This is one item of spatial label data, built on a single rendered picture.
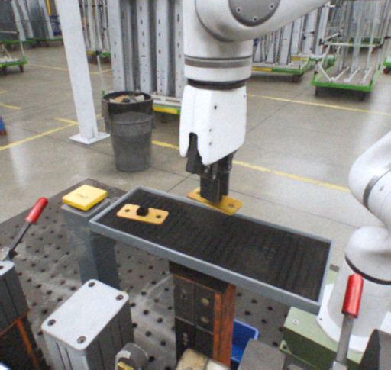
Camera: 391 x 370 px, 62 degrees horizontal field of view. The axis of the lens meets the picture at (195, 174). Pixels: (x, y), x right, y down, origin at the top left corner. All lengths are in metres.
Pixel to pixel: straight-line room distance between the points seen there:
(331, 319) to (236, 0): 0.77
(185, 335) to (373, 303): 0.41
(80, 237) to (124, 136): 2.49
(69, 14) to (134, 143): 1.57
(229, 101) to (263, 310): 0.74
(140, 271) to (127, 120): 2.08
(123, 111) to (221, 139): 2.61
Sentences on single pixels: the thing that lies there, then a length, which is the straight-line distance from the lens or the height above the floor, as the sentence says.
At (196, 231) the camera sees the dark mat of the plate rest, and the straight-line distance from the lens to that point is 0.53.
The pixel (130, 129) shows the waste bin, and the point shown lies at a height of 0.46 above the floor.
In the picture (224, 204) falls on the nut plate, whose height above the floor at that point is 1.22.
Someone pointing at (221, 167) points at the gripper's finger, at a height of 1.27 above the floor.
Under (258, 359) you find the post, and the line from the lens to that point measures 0.46.
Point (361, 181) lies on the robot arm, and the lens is 0.71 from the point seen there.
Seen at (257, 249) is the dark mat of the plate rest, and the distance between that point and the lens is 0.50.
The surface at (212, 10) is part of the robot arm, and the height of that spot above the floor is 1.48.
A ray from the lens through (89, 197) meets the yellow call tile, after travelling 0.64.
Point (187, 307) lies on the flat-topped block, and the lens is 0.61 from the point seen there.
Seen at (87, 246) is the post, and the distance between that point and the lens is 0.68.
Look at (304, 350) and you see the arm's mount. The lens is 0.92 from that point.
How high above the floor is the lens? 1.48
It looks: 28 degrees down
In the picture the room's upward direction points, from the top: straight up
